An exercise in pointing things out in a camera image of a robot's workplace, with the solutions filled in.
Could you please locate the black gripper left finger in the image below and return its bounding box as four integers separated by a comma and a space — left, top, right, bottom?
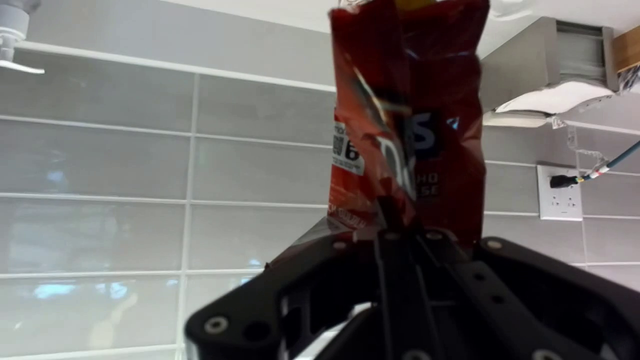
184, 194, 407, 360

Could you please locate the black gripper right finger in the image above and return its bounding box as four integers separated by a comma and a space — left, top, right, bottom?
403, 197, 640, 360

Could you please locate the red Doritos chip bag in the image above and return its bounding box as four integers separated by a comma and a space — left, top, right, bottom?
327, 0, 493, 249

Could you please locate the grey metal box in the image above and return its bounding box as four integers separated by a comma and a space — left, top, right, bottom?
478, 14, 621, 112

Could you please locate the brown cardboard box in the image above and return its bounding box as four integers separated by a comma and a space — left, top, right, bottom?
611, 23, 640, 75

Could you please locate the clear pump sanitizer bottle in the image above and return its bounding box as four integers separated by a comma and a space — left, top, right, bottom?
0, 0, 46, 77

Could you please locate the white wall power outlet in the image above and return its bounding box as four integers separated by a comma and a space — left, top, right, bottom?
537, 162, 587, 224

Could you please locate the dark plugged-in power cable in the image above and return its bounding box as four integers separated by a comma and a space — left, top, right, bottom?
549, 138, 640, 190

